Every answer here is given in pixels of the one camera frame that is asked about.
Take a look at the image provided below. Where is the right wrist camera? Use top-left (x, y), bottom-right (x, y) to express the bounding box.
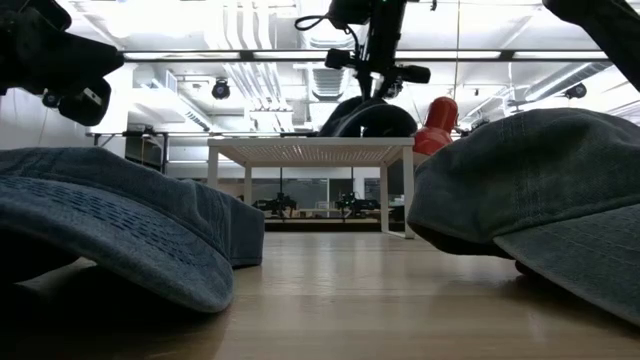
top-left (323, 47), bottom-right (353, 71)

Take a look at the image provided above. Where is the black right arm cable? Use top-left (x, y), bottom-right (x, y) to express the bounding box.
top-left (293, 13), bottom-right (362, 51)

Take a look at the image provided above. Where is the red desk lamp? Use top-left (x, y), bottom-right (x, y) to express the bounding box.
top-left (412, 96), bottom-right (460, 157)

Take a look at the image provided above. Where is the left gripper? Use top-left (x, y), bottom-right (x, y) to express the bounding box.
top-left (0, 0), bottom-right (125, 96)

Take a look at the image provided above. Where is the grey baseball cap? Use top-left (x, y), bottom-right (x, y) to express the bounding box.
top-left (406, 107), bottom-right (640, 329)

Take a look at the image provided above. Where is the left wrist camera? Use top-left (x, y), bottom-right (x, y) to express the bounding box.
top-left (58, 78), bottom-right (113, 127)

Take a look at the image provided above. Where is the dark navy baseball cap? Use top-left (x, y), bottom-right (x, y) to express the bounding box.
top-left (318, 96), bottom-right (419, 139)

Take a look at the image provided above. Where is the white wire shelf rack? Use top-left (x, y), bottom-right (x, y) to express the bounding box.
top-left (206, 136), bottom-right (417, 240)

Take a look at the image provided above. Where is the blue denim baseball cap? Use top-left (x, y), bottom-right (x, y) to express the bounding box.
top-left (0, 146), bottom-right (266, 315)

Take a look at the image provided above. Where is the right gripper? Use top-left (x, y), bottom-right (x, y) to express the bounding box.
top-left (351, 0), bottom-right (432, 101)

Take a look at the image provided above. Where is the black overhead frame beam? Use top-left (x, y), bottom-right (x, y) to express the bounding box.
top-left (119, 49), bottom-right (616, 63)

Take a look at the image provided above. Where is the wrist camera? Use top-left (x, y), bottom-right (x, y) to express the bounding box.
top-left (323, 47), bottom-right (353, 71)
top-left (58, 78), bottom-right (113, 127)

